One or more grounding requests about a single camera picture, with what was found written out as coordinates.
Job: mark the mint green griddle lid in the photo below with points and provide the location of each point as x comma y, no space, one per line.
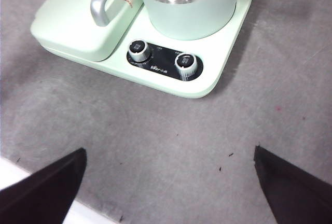
72,32

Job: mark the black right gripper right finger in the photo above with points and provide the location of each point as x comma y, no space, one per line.
298,198

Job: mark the mint green breakfast machine base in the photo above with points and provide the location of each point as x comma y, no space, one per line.
181,78

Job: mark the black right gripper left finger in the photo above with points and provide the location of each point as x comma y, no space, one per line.
39,198

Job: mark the silver control knob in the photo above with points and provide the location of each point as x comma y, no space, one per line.
138,49
185,62

